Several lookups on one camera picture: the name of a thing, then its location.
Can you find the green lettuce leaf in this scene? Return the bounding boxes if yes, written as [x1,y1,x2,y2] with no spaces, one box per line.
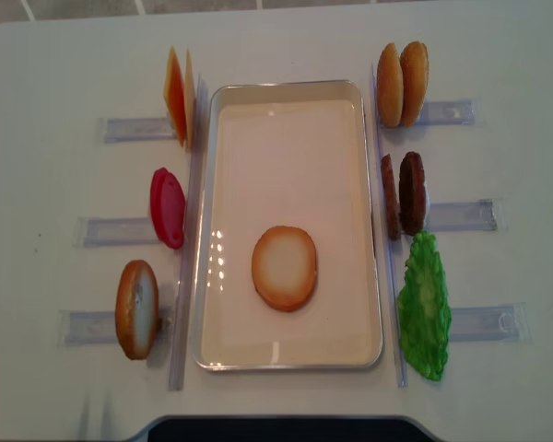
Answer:
[397,230,452,381]

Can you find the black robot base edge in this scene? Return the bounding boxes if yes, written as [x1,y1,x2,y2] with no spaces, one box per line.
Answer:
[145,417,437,441]

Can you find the bread slice on tray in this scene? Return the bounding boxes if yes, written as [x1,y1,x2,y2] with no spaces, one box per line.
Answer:
[252,226,317,312]

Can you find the red tomato slice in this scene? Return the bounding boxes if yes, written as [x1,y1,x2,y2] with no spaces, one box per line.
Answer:
[149,168,186,250]

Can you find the thin brown meat patty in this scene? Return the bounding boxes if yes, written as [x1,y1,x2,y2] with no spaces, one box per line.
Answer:
[381,155,401,240]

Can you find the dark brown meat patty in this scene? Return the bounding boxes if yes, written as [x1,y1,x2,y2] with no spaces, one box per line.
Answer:
[399,152,428,236]

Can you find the upright bread slice left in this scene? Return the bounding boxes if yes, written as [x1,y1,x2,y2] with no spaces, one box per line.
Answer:
[115,260,159,360]

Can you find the orange cheese slice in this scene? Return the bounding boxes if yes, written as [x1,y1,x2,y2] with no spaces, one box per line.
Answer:
[163,47,187,145]

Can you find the clear holder under cheese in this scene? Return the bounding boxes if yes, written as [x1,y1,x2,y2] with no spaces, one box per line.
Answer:
[98,117,177,144]

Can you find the clear holder under tomato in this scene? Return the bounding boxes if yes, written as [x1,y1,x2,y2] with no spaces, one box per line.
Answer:
[73,217,160,248]

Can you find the clear holder under patties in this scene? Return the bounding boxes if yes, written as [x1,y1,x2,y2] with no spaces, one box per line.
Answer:
[425,199,507,233]

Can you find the clear holder under bread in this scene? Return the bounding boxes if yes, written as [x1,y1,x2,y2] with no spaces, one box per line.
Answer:
[57,308,174,346]

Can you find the clear holder under lettuce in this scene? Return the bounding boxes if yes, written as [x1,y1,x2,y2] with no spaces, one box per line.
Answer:
[450,303,532,343]

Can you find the bun slice left of pair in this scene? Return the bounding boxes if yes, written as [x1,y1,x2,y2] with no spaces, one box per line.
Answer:
[376,42,404,127]

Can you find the bun slice of pair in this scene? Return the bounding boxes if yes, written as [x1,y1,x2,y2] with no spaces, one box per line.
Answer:
[400,41,429,126]
[376,42,404,127]

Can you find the clear holder under buns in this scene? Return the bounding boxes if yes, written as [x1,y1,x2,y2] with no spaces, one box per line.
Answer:
[416,99,484,126]

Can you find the bun slice right of pair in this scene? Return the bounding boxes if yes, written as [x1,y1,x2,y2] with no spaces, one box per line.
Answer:
[400,41,429,126]

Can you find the left long clear rail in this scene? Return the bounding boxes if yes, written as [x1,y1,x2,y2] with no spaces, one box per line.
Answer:
[169,75,209,391]

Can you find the long clear rail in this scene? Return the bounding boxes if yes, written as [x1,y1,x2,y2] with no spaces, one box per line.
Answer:
[370,64,407,389]
[169,75,209,391]

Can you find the right long clear rail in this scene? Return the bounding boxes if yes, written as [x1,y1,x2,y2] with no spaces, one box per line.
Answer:
[370,64,407,389]

